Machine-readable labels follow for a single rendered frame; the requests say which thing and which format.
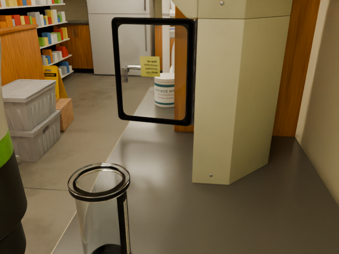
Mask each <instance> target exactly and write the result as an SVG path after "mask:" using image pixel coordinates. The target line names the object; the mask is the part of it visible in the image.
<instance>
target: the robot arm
mask: <svg viewBox="0 0 339 254"><path fill-rule="evenodd" d="M1 62H2V45H1V37H0V254H24V253H25V249H26V237H25V233H24V230H23V226H22V223H21V220H22V218H23V217H24V215H25V212H26V210H27V199H26V195H25V191H24V187H23V183H22V179H21V175H20V171H19V167H18V166H19V165H20V164H22V159H21V157H20V156H18V155H15V151H14V147H13V143H12V140H11V136H10V132H9V128H8V124H7V119H6V114H5V108H4V102H3V93H2V79H1Z"/></svg>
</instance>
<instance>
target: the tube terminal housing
mask: <svg viewBox="0 0 339 254"><path fill-rule="evenodd" d="M292 2H293V0H199V6H198V33H197V61H196V89H195V116H194V145H193V172H192V182H194V183H210V184H227V185H229V184H231V183H233V182H235V181H236V180H238V179H240V178H242V177H244V176H246V175H248V174H249V173H251V172H253V171H255V170H257V169H259V168H260V167H262V166H264V165H266V164H268V158H269V151H270V145H271V138H272V132H273V125H274V119H275V112H276V105H277V99H278V92H279V86H280V79H281V73H282V68H283V62H284V55H285V48H286V42H287V35H288V28H289V22H290V14H291V8H292Z"/></svg>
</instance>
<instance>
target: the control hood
mask: <svg viewBox="0 0 339 254"><path fill-rule="evenodd" d="M171 1H172V2H173V3H174V4H175V5H176V6H177V8H178V9H179V10H180V11H181V12H182V13H183V14H184V15H185V16H186V17H187V18H189V19H197V18H198V6H199V0H171Z"/></svg>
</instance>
